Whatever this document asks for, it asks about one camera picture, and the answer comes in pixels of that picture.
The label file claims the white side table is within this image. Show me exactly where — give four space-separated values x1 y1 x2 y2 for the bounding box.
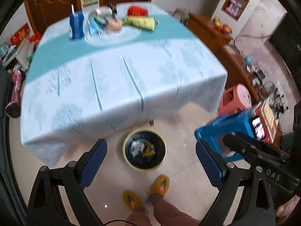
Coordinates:
2 42 31 69

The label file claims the pink patterned umbrella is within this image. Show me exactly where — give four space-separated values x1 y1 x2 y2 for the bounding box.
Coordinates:
6 66 23 118

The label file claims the person's left leg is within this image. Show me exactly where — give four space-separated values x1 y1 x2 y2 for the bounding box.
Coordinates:
127 211 152 226

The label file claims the pink packet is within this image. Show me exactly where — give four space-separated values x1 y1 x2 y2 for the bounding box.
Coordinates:
106 18 123 31

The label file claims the large red box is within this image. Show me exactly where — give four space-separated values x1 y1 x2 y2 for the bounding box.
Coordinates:
10 24 31 45

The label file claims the yellow embroidered slipper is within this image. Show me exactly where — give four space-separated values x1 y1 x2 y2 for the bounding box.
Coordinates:
149 175 170 198
123 190 144 212

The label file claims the person's right leg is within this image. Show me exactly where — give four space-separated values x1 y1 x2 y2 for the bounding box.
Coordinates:
150 194 200 226

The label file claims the large wall niche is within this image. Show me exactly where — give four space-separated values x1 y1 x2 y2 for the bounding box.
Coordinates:
221 0 250 20

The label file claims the grey plastic stool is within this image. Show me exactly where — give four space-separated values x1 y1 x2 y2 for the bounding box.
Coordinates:
173 8 190 23

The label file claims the long wooden sideboard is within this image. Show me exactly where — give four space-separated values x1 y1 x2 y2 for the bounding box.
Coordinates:
221 45 283 113

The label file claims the tree print tablecloth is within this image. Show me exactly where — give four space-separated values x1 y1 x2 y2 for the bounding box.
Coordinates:
20 2 228 167

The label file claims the pink plastic stool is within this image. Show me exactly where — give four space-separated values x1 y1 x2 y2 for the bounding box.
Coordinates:
217 84 252 118

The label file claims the silver metal can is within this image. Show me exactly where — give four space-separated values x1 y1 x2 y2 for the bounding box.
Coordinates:
95 6 112 18

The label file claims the black cable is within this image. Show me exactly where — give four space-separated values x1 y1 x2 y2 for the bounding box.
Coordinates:
103 219 133 226

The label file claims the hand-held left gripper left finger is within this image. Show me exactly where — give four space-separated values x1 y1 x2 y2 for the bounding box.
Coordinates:
26 139 108 226

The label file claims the tangle of chargers and cables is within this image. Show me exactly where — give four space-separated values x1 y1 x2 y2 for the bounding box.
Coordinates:
252 68 290 113

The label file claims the green yellow snack bag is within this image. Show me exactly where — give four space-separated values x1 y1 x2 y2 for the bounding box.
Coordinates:
122 16 158 31

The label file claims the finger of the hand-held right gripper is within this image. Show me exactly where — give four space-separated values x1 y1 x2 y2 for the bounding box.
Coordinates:
223 134 267 166
235 132 291 161

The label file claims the white paper bag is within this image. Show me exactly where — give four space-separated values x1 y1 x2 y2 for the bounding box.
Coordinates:
130 140 145 157

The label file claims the stack of books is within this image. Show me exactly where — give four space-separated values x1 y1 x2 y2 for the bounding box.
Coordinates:
253 99 283 144

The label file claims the blue drink carton with straw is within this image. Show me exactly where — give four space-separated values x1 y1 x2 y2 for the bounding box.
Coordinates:
69 4 85 40

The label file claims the person's leg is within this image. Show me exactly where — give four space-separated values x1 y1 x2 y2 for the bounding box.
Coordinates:
150 194 200 226
127 211 152 226

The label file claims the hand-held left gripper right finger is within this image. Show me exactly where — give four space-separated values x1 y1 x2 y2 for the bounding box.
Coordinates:
196 139 275 226

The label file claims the wooden cabinet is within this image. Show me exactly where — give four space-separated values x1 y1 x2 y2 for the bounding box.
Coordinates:
187 13 233 54

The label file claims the black television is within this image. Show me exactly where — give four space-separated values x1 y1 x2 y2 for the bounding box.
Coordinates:
269 12 301 69

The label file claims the blue packet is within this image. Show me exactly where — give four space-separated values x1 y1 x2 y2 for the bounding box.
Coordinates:
89 16 101 36

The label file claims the person's right hand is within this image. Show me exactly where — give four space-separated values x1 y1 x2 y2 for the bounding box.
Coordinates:
276 196 301 226

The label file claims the blue plastic stool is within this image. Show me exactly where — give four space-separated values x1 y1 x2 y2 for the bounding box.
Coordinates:
195 108 257 162

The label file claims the yellow rimmed trash bin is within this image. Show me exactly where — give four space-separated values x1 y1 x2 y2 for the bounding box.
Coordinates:
122 129 168 170

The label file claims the phone with lit screen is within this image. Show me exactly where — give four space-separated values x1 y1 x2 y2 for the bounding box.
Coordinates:
251 116 266 140

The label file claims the yellow wrapper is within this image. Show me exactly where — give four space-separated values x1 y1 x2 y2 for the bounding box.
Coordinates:
142 144 156 157

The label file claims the glass turntable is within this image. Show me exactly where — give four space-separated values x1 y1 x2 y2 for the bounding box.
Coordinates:
84 12 143 46

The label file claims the red snack bag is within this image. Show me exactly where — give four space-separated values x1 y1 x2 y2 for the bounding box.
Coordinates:
127 5 149 17

